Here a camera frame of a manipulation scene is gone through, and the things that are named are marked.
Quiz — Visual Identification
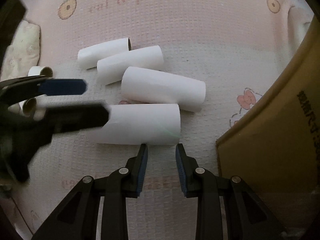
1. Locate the white paper roll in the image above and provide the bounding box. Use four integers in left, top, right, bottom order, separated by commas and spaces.
7, 98, 46, 122
97, 46, 164, 85
121, 67, 206, 112
28, 66, 53, 77
86, 104, 181, 145
77, 37, 131, 70

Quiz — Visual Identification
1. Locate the cream floral pillow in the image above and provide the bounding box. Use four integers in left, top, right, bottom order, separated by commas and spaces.
1, 20, 40, 81

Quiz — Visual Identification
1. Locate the brown cardboard box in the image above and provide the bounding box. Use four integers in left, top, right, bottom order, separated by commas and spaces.
216, 18, 319, 228

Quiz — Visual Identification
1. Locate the pink cartoon bed sheet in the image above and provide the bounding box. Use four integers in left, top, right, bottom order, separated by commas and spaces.
1, 0, 313, 239

